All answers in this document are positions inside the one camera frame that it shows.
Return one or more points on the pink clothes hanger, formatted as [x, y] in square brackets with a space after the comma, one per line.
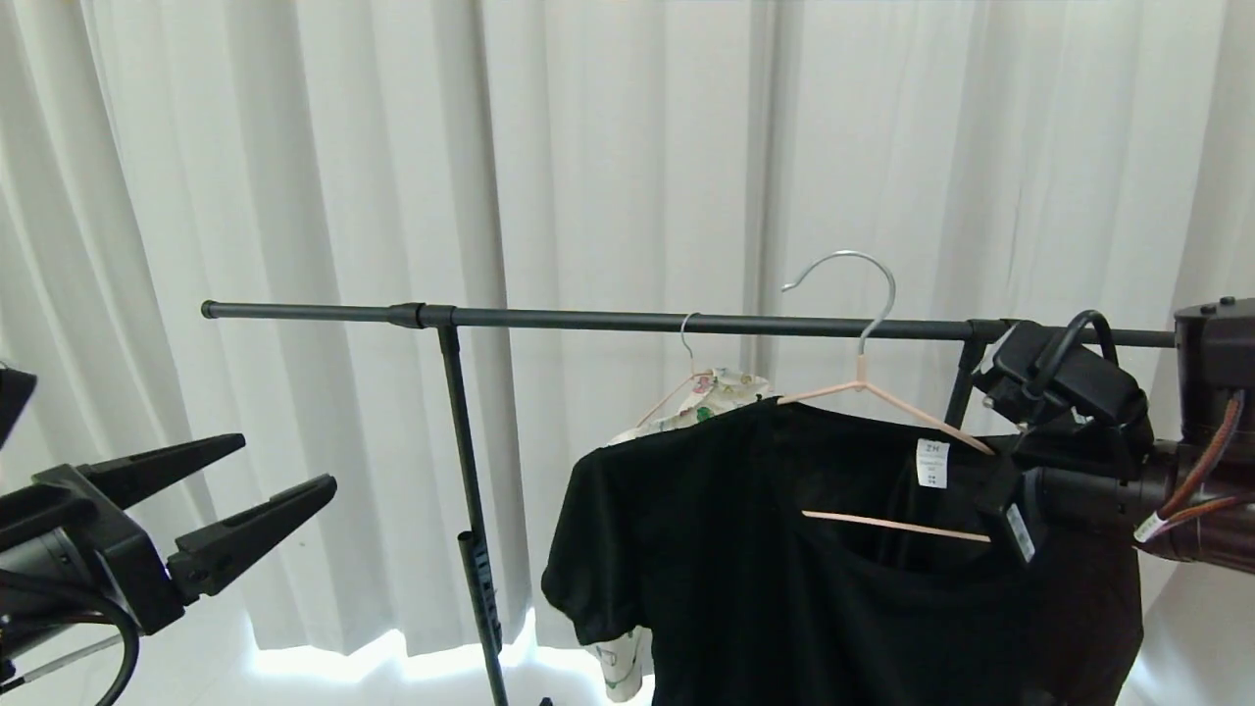
[683, 338]
[912, 412]

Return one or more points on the black garment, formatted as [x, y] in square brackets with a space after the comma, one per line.
[735, 549]

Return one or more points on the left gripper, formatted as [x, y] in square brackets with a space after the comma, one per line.
[88, 549]

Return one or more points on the black clothes rack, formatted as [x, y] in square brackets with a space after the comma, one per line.
[588, 319]

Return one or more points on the cream printed garment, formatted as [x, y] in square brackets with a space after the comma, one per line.
[716, 392]

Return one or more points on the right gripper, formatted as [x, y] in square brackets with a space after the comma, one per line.
[1079, 500]

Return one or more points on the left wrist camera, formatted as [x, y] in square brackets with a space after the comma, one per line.
[12, 397]

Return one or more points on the white curtain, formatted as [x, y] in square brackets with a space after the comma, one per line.
[627, 147]

